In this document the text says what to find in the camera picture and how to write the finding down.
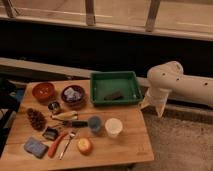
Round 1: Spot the small metal can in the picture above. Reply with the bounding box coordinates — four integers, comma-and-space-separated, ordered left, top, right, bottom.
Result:
48, 101, 61, 115

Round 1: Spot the blue sponge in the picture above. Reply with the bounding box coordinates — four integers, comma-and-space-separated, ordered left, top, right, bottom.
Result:
24, 137, 48, 158

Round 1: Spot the dark purple bowl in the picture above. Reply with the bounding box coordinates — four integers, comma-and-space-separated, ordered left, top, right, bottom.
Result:
61, 85, 85, 106

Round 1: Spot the blue cup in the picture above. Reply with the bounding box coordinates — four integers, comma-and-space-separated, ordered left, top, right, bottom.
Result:
88, 116, 102, 134

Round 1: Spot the brown pine cone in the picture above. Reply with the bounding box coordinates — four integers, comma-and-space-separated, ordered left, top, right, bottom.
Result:
27, 108, 46, 131

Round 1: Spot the red bowl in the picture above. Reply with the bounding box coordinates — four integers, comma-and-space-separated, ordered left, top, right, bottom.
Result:
32, 82, 55, 102

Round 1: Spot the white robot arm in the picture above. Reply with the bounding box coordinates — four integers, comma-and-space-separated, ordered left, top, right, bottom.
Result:
139, 61, 213, 117

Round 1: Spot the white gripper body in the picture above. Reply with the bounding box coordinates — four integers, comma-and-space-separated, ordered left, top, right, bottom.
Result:
144, 87, 170, 107

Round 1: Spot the green plastic tray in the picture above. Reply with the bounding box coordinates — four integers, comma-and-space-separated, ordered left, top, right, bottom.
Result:
90, 71, 143, 106

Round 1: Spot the dark brown block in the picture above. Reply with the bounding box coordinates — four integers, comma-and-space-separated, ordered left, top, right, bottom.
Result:
104, 93, 123, 101

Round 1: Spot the yellow banana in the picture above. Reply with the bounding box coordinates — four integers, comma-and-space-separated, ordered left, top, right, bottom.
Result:
51, 111, 78, 121

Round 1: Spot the white plastic cup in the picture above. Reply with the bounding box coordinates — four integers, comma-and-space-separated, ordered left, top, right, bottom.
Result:
105, 118, 123, 138

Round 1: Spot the small black box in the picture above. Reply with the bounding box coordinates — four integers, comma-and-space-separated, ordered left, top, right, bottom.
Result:
43, 127, 59, 140

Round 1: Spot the black handled tool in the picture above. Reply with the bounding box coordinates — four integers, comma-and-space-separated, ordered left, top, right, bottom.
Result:
53, 120, 88, 128

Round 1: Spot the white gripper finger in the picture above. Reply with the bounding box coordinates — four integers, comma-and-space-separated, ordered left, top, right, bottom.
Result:
156, 105, 165, 118
139, 99, 149, 110

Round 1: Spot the red handled tool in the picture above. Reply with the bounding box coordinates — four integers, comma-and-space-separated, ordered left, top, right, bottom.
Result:
48, 131, 68, 158

